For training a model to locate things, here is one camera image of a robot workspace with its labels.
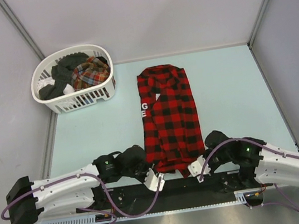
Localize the red black plaid shirt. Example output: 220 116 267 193
136 64 205 177

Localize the multicolour plaid shirt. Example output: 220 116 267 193
71 56 111 91

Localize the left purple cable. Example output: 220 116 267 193
0 160 172 224

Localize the white cable duct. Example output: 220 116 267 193
40 193 247 224

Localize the white garment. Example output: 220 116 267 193
37 77 75 100

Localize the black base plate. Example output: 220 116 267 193
73 163 276 224

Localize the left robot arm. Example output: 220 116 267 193
1 145 165 224

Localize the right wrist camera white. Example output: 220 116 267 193
187 155 211 183

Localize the dark grey garment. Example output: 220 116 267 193
38 52 89 100

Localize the aluminium corner post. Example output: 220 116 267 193
240 0 298 47
0 0 45 61

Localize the left aluminium corner post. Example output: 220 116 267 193
0 0 45 61

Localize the right aluminium corner post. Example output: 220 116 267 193
240 0 298 47

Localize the white laundry basket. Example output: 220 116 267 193
31 44 116 114

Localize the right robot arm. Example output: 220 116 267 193
199 130 299 188

